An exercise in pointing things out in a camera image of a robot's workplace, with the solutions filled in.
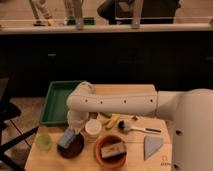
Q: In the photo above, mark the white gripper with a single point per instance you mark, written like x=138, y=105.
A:
x=76, y=125

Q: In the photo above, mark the blue sponge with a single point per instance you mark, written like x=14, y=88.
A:
x=67, y=138

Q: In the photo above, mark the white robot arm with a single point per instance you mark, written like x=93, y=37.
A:
x=191, y=111

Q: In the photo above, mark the purple bowl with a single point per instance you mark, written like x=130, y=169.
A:
x=72, y=148

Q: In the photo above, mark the white block in orange bowl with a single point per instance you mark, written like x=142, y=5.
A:
x=113, y=150

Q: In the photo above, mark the orange bowl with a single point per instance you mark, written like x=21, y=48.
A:
x=112, y=162

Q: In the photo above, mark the white round container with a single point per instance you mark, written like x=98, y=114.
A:
x=93, y=128

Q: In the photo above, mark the green plastic tray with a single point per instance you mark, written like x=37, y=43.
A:
x=55, y=110

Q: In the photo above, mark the green cucumber toy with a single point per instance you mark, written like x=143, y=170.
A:
x=108, y=115

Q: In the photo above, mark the small green cup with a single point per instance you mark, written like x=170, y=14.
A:
x=43, y=142

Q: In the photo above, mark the yellow banana toy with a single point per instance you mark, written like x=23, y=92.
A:
x=112, y=121

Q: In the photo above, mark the black chair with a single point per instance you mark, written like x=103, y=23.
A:
x=10, y=135

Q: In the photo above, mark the light blue folded cloth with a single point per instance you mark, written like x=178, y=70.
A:
x=152, y=145

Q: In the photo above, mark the white handled dish brush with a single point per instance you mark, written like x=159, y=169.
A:
x=126, y=127

